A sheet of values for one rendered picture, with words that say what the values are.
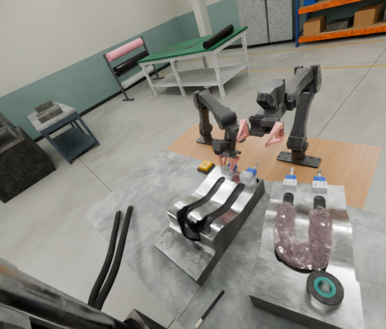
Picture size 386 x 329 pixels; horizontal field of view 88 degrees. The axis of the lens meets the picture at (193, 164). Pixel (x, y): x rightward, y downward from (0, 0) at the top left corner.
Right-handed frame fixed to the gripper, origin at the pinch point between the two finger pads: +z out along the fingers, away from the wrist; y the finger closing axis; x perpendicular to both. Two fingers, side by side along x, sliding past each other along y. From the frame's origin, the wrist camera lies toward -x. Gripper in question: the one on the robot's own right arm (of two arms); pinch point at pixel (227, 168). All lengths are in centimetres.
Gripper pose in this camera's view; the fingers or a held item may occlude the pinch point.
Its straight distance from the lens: 101.6
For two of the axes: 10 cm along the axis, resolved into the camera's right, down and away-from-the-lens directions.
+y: 7.1, 2.3, -6.6
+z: -0.4, 9.6, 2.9
